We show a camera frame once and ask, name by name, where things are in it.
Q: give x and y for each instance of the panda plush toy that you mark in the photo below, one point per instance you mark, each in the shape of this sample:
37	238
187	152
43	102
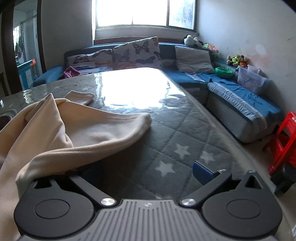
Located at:
189	40

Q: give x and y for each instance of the cream long-sleeve garment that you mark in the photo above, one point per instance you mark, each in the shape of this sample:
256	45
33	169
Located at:
92	129

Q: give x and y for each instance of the large butterfly print pillow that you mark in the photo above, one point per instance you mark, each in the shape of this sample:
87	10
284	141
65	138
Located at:
136	53

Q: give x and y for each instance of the red plastic stool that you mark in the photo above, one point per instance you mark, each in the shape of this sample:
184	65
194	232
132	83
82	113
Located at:
284	139

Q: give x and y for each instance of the pink cloth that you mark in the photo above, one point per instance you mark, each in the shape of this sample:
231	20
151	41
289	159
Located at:
69	74

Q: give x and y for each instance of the clear plastic storage box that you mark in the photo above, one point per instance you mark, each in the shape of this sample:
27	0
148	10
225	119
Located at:
249	81

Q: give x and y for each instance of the black plastic object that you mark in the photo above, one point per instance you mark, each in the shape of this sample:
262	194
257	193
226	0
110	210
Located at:
284	178

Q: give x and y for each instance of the green orange plush toy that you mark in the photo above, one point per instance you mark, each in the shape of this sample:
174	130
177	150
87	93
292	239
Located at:
210	48

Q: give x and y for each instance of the blue sofa cover cloth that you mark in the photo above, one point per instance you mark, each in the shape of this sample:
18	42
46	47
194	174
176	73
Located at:
242	92

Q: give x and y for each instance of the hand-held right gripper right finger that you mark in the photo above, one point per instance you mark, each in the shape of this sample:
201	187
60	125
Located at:
201	172

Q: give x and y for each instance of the hanging clothes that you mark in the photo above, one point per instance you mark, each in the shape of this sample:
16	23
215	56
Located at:
19	47

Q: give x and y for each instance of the brown plush toy green shirt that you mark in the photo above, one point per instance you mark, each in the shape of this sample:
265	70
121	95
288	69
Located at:
233	59

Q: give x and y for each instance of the blue corner sofa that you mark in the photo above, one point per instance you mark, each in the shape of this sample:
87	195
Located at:
182	76

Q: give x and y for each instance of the grey pillow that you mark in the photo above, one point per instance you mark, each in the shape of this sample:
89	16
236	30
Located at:
194	59

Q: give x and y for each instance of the window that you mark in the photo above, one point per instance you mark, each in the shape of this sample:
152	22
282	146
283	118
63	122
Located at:
138	11

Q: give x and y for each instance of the blue toy cabinet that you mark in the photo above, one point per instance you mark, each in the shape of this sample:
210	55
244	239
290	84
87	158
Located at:
25	74

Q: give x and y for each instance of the dark wooden door frame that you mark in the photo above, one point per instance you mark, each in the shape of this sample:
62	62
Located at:
7	46

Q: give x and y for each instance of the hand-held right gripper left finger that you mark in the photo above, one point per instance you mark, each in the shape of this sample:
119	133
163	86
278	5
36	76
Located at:
87	190

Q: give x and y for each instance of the grey star quilted table cover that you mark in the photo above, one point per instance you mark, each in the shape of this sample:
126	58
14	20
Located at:
185	129

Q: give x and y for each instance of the green bowl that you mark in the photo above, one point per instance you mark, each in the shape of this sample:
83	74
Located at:
224	71

